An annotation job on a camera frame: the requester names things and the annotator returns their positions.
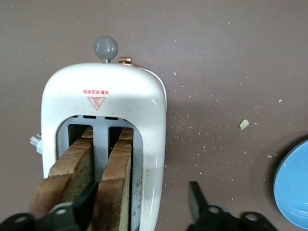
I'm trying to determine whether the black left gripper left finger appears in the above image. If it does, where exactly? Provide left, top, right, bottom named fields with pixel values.
left=0, top=180, right=100, bottom=231

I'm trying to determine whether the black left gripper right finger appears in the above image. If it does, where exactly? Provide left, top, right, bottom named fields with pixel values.
left=186, top=180, right=279, bottom=231

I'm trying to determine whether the dark crust bread slice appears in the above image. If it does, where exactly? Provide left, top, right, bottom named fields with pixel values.
left=28, top=126, right=95, bottom=218

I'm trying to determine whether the light crust bread slice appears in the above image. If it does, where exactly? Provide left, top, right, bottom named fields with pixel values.
left=91, top=127, right=134, bottom=231

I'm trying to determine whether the blue plate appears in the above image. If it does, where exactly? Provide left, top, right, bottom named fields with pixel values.
left=273, top=139, right=308, bottom=229

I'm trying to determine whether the white two-slot toaster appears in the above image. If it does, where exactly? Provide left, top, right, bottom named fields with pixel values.
left=30, top=62, right=168, bottom=231

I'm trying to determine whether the copper toaster dial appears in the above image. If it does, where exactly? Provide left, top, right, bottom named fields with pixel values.
left=117, top=56, right=138, bottom=68

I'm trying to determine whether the grey toaster lever knob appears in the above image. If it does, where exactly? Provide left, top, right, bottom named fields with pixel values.
left=94, top=35, right=118, bottom=64

